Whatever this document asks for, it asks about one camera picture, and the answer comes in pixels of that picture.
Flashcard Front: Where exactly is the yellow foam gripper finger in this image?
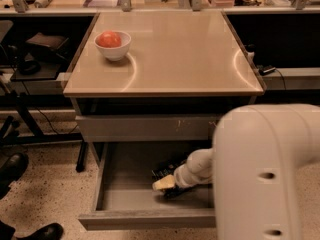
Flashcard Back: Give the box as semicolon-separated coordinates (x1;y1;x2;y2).
152;175;175;191

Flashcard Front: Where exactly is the blue chip bag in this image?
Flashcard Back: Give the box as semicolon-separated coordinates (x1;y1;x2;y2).
152;160;189;199

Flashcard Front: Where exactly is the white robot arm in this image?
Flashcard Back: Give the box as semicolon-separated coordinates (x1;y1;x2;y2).
153;104;320;240

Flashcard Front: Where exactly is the open grey middle drawer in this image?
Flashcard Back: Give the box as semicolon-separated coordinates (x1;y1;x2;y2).
79;141;215;230

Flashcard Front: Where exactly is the closed grey top drawer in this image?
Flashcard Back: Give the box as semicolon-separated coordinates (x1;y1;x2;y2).
76;114;220;142

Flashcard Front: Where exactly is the grey drawer cabinet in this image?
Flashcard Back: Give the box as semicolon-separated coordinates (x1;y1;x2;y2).
62;9;267;165

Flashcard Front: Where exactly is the black table leg left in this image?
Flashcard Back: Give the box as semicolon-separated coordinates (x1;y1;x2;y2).
76;141;87;173

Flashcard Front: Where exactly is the black shoe bottom left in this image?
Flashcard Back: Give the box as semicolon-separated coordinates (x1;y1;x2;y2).
15;223;64;240

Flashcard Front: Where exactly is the white ceramic bowl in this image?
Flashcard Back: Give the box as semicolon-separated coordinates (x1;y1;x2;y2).
94;31;131;61

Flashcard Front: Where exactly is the red apple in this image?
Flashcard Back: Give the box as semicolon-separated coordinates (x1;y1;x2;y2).
96;31;122;48

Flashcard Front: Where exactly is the black shoe left edge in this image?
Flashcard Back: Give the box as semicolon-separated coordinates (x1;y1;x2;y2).
0;153;29;199

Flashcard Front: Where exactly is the black device on shelf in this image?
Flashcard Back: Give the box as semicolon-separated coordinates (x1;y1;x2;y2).
11;32;69;82

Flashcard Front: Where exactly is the small black box with cable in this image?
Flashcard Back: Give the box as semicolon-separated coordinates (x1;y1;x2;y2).
257;65;276;76

